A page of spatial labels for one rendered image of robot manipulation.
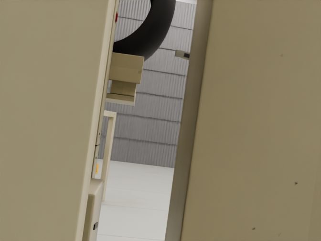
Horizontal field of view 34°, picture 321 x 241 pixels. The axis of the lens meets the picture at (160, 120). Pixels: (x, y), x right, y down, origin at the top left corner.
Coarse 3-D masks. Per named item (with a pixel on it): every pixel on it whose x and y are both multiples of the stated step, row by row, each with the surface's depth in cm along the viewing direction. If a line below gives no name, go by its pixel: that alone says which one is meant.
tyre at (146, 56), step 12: (156, 0) 192; (168, 0) 194; (156, 12) 192; (168, 12) 195; (144, 24) 191; (156, 24) 192; (168, 24) 197; (132, 36) 191; (144, 36) 192; (156, 36) 194; (120, 48) 191; (132, 48) 192; (144, 48) 194; (156, 48) 206; (144, 60) 210
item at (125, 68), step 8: (112, 56) 183; (120, 56) 183; (128, 56) 183; (136, 56) 183; (112, 64) 183; (120, 64) 183; (128, 64) 183; (136, 64) 183; (112, 72) 183; (120, 72) 183; (128, 72) 183; (136, 72) 183; (120, 80) 183; (128, 80) 183; (136, 80) 183
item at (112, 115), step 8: (104, 112) 437; (112, 112) 453; (112, 120) 458; (112, 128) 457; (112, 136) 460; (104, 152) 458; (104, 160) 458; (96, 168) 436; (104, 168) 457; (104, 176) 457; (104, 184) 456; (104, 192) 458; (104, 200) 460
